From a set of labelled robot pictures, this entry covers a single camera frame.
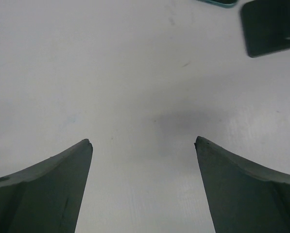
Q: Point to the black folding phone stand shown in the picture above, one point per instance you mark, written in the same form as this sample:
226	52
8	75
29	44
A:
266	26

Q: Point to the black phone teal edge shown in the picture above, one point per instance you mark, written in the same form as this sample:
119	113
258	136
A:
221	3

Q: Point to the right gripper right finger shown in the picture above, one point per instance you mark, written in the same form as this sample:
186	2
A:
243	196

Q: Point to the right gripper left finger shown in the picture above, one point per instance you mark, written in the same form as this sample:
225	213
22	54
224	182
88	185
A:
46	197

